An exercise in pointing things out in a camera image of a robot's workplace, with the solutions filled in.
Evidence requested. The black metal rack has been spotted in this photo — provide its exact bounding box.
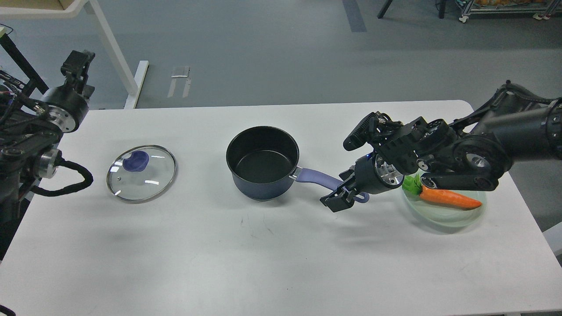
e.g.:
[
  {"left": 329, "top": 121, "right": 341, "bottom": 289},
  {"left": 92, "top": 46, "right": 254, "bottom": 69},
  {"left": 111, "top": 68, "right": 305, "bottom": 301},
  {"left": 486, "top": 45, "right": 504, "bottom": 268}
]
[{"left": 0, "top": 26, "right": 48, "bottom": 96}]

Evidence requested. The dark blue saucepan purple handle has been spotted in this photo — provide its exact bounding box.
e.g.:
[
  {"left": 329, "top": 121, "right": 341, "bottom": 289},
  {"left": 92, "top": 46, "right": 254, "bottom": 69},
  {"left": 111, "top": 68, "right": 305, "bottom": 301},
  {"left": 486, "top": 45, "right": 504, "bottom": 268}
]
[{"left": 226, "top": 126, "right": 343, "bottom": 201}]

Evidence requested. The orange toy carrot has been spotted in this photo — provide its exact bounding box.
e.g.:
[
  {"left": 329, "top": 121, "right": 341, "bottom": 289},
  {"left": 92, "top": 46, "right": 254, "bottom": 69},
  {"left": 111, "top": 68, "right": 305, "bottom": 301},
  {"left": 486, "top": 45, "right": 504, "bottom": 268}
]
[{"left": 402, "top": 174, "right": 483, "bottom": 210}]

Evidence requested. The white table frame leg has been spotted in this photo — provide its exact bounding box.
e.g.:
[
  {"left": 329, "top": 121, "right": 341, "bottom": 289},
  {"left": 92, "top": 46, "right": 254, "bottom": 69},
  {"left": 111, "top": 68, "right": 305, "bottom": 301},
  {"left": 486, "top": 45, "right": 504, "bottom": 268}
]
[{"left": 0, "top": 0, "right": 149, "bottom": 109}]

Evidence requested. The black chair leg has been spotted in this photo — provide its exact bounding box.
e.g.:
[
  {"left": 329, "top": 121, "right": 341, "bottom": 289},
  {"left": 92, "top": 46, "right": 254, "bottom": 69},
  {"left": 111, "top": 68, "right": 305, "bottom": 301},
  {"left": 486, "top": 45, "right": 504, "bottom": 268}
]
[{"left": 376, "top": 0, "right": 449, "bottom": 19}]

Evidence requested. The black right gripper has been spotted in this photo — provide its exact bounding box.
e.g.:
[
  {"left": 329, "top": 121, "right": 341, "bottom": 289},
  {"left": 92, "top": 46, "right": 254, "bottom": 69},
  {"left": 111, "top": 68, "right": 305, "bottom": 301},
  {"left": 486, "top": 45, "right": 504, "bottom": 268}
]
[{"left": 320, "top": 154, "right": 405, "bottom": 213}]

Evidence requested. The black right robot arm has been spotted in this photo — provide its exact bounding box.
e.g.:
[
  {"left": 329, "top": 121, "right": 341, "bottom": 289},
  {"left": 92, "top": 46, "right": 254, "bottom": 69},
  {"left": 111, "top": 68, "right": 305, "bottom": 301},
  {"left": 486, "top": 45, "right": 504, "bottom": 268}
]
[{"left": 321, "top": 81, "right": 561, "bottom": 212}]

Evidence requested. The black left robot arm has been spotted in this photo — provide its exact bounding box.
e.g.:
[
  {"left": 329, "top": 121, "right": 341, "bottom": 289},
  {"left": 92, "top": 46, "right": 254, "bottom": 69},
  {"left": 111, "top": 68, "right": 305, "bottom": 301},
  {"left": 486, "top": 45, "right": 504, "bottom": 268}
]
[{"left": 1, "top": 50, "right": 96, "bottom": 257}]

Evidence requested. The translucent green plate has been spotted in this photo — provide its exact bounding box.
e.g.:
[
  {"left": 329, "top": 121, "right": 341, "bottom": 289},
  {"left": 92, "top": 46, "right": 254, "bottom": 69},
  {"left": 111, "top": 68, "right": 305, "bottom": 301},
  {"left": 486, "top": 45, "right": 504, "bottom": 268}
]
[{"left": 402, "top": 189, "right": 486, "bottom": 228}]

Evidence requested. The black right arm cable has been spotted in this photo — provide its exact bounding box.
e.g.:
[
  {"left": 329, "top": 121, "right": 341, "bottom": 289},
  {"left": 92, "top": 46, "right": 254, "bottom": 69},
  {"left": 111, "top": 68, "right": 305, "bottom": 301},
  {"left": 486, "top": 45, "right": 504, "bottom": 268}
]
[{"left": 452, "top": 80, "right": 558, "bottom": 126}]

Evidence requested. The metal wheeled cart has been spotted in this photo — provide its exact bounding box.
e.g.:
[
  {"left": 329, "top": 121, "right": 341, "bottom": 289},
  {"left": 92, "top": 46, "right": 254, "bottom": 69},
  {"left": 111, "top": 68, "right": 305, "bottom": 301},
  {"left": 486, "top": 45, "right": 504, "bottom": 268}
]
[{"left": 454, "top": 0, "right": 561, "bottom": 23}]

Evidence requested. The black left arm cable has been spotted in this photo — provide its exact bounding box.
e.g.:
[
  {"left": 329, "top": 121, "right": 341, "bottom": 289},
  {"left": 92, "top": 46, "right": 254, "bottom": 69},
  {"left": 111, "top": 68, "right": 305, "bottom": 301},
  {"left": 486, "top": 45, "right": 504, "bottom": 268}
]
[{"left": 31, "top": 158, "right": 94, "bottom": 197}]

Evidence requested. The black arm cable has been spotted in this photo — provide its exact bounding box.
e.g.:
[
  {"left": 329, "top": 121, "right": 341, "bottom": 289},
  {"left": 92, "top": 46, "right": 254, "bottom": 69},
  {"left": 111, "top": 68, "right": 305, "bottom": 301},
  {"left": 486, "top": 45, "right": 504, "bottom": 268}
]
[
  {"left": 31, "top": 158, "right": 94, "bottom": 197},
  {"left": 452, "top": 80, "right": 558, "bottom": 126}
]

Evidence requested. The glass lid purple knob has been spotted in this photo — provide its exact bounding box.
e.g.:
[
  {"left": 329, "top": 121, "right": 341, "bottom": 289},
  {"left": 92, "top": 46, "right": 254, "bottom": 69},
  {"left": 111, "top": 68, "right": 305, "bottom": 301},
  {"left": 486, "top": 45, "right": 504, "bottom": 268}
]
[{"left": 106, "top": 145, "right": 177, "bottom": 204}]

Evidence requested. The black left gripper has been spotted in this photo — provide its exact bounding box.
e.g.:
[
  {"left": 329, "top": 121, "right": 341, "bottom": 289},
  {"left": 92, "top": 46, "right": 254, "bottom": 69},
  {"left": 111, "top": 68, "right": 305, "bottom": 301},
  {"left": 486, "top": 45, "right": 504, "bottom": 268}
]
[{"left": 41, "top": 50, "right": 96, "bottom": 133}]

